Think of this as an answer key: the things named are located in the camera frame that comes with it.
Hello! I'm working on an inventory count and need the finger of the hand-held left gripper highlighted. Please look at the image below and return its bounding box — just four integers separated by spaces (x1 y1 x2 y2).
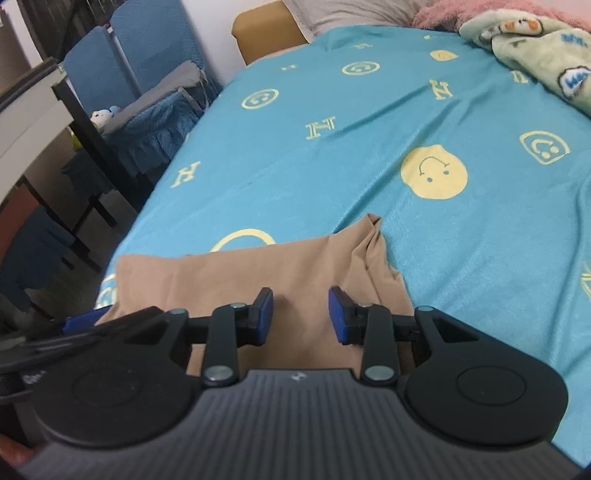
0 307 162 370

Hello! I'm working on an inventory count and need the green cartoon blanket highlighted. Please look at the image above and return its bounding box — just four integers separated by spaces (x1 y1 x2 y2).
459 9 591 117

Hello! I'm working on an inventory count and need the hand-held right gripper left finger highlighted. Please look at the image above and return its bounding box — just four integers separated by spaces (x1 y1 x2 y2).
122 287 276 387

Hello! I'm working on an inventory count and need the white and dark table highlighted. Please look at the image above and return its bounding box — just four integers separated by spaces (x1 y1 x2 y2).
0 58 155 273

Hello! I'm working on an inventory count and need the tan padded headboard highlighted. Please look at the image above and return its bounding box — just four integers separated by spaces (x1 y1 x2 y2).
231 0 309 66

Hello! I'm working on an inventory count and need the pink fluffy blanket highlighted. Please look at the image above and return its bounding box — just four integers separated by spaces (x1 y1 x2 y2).
411 0 591 33

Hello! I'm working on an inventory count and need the grey folded cloth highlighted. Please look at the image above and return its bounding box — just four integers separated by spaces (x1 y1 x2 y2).
102 60 222 136

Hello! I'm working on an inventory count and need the small plush toy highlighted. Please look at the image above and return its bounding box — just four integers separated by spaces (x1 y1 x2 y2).
89 106 122 134

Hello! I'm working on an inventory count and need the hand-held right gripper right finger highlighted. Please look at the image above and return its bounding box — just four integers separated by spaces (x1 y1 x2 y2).
327 285 480 385

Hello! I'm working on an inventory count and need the tan printed t-shirt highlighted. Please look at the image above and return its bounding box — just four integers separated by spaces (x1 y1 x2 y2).
95 213 415 376

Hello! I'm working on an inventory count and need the grey pillow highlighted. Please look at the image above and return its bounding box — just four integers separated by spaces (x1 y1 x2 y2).
281 0 430 38

